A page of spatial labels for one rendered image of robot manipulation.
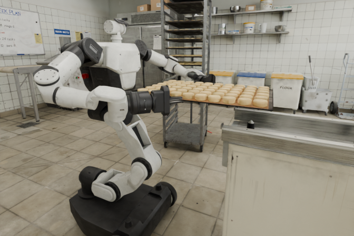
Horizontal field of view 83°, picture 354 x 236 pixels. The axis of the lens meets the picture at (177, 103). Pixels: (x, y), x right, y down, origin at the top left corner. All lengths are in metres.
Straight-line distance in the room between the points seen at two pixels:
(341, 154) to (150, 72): 4.27
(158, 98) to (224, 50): 4.34
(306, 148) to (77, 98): 0.82
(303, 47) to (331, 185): 4.23
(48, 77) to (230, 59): 4.49
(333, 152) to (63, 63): 1.03
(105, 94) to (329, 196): 0.85
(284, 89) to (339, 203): 3.53
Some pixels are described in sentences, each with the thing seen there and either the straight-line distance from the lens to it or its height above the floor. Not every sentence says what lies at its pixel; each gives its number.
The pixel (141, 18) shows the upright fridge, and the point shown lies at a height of 1.90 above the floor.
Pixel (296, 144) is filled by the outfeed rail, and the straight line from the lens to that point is 0.84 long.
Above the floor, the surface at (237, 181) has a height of 0.68.
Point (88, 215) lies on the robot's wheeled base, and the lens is 1.59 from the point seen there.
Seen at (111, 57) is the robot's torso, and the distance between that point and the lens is 1.10.
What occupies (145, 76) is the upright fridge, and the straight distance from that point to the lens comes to 4.87.
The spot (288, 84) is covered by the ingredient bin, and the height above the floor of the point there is 0.59.
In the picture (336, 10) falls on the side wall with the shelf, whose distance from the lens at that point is 5.09.
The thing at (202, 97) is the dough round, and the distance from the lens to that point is 0.81.
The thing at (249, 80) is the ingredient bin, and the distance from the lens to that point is 4.33.
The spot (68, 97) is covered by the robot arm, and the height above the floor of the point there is 1.04.
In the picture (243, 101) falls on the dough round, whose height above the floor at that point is 1.02.
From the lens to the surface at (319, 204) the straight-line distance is 0.94.
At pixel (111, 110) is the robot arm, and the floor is 0.99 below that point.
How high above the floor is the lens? 1.20
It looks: 15 degrees down
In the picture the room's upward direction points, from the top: straight up
